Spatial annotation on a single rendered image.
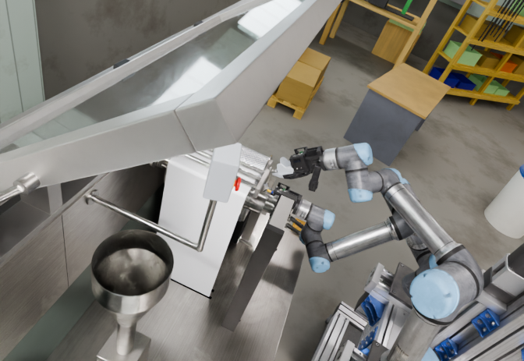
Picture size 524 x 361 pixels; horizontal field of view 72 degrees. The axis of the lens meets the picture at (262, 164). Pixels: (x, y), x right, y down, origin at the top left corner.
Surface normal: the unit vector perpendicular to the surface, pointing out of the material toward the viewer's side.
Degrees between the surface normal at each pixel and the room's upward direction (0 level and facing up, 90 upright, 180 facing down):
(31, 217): 0
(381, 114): 90
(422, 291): 83
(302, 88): 90
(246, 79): 50
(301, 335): 0
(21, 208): 0
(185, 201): 90
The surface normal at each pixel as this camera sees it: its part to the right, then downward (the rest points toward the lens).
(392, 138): -0.57, 0.39
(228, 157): 0.28, -0.74
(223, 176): -0.03, 0.63
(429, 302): -0.82, 0.00
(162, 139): -0.31, 0.54
